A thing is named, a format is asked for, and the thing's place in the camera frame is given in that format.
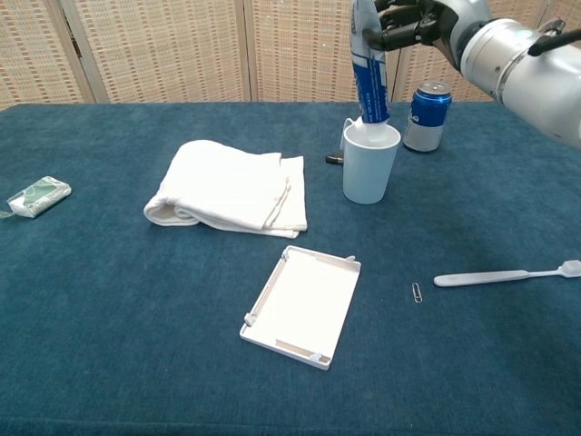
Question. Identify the metal paper clip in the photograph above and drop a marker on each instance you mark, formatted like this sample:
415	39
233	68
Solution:
416	293

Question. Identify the folded white towel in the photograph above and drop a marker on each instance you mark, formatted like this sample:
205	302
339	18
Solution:
227	186

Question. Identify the small black key fob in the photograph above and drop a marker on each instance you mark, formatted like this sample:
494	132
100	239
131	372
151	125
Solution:
335	159

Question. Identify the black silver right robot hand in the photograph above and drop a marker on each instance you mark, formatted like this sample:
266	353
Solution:
404	32

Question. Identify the white toothbrush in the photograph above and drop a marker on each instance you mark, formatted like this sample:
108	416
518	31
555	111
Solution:
481	277

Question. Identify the woven bamboo folding screen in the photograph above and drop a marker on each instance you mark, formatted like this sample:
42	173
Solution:
159	50

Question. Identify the blue white toothpaste tube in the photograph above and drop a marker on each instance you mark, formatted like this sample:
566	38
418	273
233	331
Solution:
372	82

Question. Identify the white plastic cup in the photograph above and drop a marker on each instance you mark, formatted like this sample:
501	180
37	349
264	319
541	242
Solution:
367	172

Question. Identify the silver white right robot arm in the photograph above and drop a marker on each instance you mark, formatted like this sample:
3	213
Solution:
535	86

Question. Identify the white rectangular tray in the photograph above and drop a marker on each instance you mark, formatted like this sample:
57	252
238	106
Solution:
304	304

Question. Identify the blue table cloth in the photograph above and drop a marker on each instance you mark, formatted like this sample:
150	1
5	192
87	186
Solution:
113	295

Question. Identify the blue white soda can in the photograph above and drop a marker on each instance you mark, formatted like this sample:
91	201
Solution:
426	118

